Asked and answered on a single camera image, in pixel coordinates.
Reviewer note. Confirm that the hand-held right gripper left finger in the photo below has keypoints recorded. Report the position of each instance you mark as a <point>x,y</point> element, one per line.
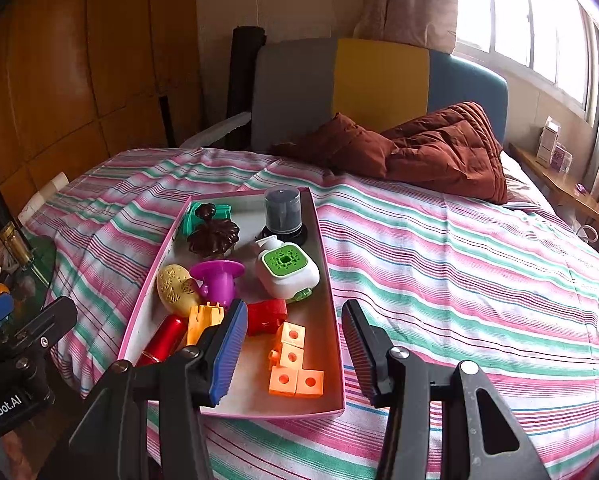
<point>229,350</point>

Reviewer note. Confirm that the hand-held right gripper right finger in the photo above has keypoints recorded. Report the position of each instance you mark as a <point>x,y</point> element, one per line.
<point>362,345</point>

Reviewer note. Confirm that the pink cardboard box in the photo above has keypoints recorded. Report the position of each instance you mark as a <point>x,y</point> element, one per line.
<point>324,355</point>

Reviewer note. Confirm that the yellow castle block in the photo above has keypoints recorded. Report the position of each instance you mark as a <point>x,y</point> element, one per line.
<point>202,320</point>

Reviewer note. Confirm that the red plastic toy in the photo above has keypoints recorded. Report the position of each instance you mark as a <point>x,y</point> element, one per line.
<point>267,316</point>

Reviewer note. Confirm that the orange block toy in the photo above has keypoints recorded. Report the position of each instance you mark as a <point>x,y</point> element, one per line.
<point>292,360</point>

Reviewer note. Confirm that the red cylinder toy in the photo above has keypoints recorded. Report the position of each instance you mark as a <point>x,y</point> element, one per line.
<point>162,340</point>

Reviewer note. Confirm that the purple funnel toy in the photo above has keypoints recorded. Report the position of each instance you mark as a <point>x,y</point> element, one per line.
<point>217,280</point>

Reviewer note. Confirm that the yellow oval toy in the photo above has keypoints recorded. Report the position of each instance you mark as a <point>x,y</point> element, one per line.
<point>174,287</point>

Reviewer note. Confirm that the white green plug-in device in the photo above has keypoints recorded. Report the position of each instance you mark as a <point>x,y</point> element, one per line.
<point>287,272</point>

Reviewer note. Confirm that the brown pumpkin toy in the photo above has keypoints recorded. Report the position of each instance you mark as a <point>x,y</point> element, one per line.
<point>214,237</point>

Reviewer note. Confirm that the green spool toy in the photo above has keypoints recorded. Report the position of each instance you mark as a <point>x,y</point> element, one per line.
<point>193,219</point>

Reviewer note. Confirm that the grey cylinder with black base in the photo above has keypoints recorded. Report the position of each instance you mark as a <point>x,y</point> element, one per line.
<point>282,210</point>

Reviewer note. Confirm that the green glass table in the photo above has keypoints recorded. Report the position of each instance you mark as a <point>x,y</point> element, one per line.
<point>39,260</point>

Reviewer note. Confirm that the black gold tube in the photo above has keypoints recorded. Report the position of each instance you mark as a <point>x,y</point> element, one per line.
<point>12,240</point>

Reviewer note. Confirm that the striped bed sheet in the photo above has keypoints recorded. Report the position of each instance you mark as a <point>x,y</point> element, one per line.
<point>429,270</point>

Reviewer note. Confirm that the brown quilted duvet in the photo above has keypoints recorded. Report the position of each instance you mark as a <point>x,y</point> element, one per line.
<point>444,155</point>

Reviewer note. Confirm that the white curved object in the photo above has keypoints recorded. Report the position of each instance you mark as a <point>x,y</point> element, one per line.
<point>214,130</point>

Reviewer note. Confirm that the pale pink pillow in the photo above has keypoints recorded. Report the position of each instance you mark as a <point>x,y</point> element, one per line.
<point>522,185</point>

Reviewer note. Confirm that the wooden bedside shelf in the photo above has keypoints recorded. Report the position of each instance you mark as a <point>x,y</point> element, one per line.
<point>564,190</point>

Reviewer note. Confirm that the wooden wardrobe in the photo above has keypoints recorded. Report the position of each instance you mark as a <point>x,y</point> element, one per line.
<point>79,60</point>

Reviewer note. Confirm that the grey yellow blue headboard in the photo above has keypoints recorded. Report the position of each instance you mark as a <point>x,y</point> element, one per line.
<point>289,90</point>

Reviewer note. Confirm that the small purple item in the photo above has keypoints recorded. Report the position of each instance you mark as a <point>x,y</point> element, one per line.
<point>580,189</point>

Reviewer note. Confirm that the purple patterned carton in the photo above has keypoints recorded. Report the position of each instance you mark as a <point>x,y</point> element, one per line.
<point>561,157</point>

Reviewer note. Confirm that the white carton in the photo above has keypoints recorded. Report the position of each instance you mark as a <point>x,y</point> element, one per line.
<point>548,140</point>

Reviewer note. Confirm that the beige curtain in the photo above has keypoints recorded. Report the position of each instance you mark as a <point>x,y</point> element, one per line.
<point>409,0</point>

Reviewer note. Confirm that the barred window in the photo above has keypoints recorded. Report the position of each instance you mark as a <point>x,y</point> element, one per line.
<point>509,15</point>

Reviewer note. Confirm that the cream bed frame corner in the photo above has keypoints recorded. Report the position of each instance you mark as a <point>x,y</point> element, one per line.
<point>49,185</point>

